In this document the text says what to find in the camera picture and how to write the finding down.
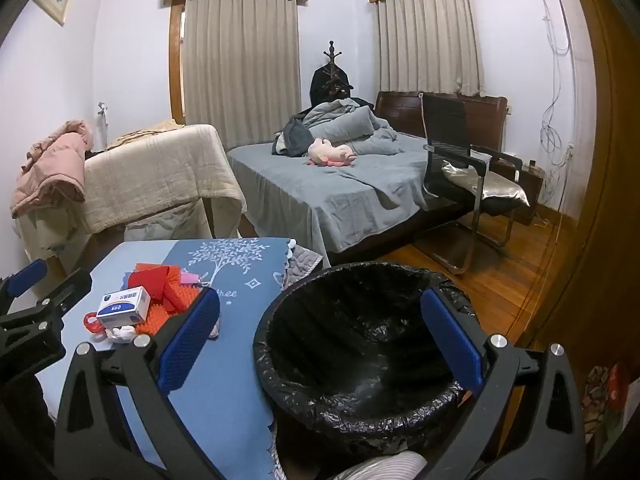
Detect beige curtain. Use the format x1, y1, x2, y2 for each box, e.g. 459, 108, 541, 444
183, 0, 303, 150
377, 0, 486, 97

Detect wooden door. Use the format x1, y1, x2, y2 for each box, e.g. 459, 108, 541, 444
520, 0, 640, 361

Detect hanging wall cables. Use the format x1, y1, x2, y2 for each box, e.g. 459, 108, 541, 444
537, 0, 576, 211

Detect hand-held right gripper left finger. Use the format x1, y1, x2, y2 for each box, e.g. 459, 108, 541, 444
54, 287, 226, 480

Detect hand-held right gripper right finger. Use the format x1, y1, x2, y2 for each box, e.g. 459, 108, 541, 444
419, 287, 586, 480

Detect pink plush toy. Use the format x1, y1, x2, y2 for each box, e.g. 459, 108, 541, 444
306, 138, 358, 167

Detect grey quilted mat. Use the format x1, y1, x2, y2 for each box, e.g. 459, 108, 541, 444
280, 245, 323, 291

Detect black coat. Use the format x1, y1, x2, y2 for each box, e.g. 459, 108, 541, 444
310, 65, 353, 111

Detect dark grey garment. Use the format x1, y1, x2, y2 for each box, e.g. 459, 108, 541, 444
271, 116, 313, 157

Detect beige blanket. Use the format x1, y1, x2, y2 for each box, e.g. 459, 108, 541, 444
82, 122, 246, 233

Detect orange knitted mat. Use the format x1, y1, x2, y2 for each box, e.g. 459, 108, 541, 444
132, 265, 207, 336

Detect patterned cloth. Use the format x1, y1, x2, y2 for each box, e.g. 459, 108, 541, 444
585, 362, 640, 461

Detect white tissue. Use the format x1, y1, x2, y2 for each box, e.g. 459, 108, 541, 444
102, 326, 136, 345

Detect black office chair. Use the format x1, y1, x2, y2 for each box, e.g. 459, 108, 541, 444
420, 92, 531, 276

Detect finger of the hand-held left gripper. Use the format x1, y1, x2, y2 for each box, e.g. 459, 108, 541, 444
10, 267, 94, 333
0, 259, 48, 311

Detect black lined trash bin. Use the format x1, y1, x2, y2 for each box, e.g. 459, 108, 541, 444
252, 261, 488, 461

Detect white and blue box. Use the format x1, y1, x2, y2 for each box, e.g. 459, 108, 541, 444
96, 286, 152, 331

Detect red plastic ring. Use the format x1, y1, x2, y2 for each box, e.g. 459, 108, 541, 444
83, 311, 108, 344

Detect person's striped clothing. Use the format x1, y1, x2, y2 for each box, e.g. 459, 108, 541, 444
325, 450, 428, 480

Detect red cloth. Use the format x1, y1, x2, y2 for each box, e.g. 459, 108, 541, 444
127, 264, 173, 311

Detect bed with grey sheet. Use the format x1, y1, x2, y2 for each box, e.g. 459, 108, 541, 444
227, 91, 508, 267

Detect pink puffer jacket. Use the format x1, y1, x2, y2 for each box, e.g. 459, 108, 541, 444
11, 120, 93, 218

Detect silver cushion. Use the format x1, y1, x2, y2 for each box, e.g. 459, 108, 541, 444
441, 160, 531, 208

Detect grey duvet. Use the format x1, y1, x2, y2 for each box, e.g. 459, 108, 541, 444
300, 99, 398, 156

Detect pink small pouch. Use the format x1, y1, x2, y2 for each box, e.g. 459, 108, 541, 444
180, 270, 213, 291

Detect dark wooden nightstand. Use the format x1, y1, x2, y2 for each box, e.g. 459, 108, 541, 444
515, 160, 546, 226

